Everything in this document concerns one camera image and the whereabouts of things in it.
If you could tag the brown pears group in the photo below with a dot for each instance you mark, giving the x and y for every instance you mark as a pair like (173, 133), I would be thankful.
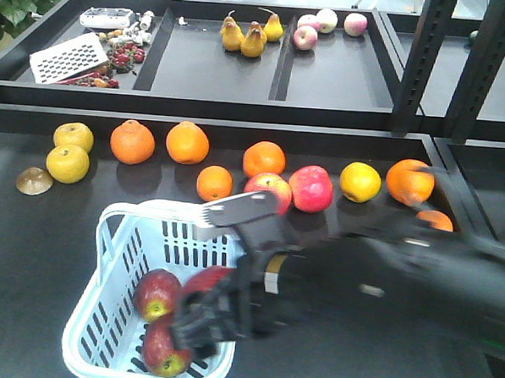
(251, 44)

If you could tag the black back display table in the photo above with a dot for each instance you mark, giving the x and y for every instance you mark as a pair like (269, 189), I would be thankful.
(392, 78)

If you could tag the small orange front right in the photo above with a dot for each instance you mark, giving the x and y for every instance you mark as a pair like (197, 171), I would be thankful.
(436, 219)

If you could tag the brown half shell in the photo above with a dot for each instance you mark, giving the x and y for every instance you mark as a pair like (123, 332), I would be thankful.
(33, 181)

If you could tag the large orange with nub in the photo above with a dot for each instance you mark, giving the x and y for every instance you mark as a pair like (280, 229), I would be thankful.
(409, 183)

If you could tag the light blue plastic basket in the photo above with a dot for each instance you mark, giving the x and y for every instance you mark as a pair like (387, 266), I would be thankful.
(103, 336)

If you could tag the light red apple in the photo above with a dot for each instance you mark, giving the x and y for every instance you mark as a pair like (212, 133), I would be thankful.
(275, 184)
(312, 189)

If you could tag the yellow orange fruit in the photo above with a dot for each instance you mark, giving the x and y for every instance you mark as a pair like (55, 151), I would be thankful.
(360, 182)

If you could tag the white device back table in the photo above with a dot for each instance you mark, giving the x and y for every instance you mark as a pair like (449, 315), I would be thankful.
(107, 18)

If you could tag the orange back left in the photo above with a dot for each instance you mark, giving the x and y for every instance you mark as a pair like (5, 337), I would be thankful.
(132, 142)

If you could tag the small orange left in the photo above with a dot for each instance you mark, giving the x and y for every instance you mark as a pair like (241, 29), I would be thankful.
(213, 183)

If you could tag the pink apple back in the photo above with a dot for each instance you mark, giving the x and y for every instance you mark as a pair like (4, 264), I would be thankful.
(305, 38)

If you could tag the white perforated tray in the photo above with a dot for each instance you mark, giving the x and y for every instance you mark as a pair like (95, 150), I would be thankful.
(66, 59)

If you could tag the small orange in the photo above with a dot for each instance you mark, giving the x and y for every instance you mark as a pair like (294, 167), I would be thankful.
(213, 183)
(436, 219)

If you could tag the orange behind red apples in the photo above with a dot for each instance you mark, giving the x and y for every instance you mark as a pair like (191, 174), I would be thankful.
(264, 157)

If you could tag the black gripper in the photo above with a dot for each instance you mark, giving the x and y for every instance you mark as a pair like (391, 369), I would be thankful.
(255, 297)

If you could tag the light red apple right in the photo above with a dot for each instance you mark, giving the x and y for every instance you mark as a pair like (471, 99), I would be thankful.
(312, 189)

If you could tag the light red apple left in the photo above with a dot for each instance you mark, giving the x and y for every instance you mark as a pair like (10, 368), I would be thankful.
(275, 184)

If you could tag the dark red apple front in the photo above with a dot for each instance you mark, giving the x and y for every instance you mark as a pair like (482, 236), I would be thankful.
(159, 354)

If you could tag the black right display table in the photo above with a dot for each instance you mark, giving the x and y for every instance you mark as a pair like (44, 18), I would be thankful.
(472, 178)

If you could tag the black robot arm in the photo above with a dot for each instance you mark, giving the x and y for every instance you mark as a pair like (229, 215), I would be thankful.
(393, 267)

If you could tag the orange back middle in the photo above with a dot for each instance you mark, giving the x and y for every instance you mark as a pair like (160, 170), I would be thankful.
(187, 143)

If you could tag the yellow pear fruit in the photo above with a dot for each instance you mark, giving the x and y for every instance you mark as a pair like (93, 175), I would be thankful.
(68, 164)
(74, 133)

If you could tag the dark red apple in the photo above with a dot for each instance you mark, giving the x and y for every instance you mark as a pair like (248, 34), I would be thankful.
(159, 354)
(156, 294)
(203, 281)

